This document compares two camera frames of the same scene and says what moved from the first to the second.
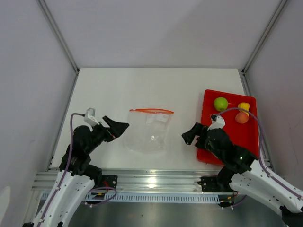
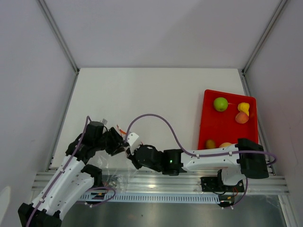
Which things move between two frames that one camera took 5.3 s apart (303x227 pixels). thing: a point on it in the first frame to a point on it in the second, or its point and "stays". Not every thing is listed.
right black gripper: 198,129 to 132,158
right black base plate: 211,184 stays
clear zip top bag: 147,129 to 120,173
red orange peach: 242,117 stays
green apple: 220,104 stays
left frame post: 58,34 stays
